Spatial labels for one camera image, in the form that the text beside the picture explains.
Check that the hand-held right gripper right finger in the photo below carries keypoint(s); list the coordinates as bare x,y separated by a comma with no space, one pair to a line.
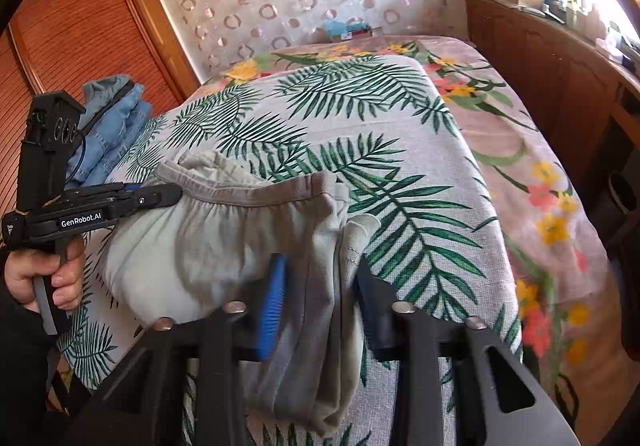
374,321

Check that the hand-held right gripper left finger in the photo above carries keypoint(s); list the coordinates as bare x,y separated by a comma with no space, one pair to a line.
272,306

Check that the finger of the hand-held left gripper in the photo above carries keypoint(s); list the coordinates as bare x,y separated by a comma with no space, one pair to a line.
152,198

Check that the grey pants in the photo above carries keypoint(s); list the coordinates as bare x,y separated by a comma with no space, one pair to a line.
200,236

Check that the person's left forearm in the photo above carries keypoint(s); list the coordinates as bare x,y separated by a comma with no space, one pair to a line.
25,356

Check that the person's left hand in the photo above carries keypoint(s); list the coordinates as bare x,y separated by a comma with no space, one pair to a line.
30,276

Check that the blue denim folded jeans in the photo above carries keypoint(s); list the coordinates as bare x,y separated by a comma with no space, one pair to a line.
117,136

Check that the faded teal folded jeans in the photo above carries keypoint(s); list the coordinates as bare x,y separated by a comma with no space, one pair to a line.
107,94

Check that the wooden slatted wardrobe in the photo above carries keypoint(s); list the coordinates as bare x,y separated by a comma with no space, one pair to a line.
90,26

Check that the palm leaf print blanket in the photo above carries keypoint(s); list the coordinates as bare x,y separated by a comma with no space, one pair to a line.
350,126

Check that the pink floral blanket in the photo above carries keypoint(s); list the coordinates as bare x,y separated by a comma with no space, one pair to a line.
525,166

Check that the box of blue tissues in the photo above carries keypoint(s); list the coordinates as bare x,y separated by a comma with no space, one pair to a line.
350,30

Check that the long wooden cabinet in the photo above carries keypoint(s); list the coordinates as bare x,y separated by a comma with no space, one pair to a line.
550,76

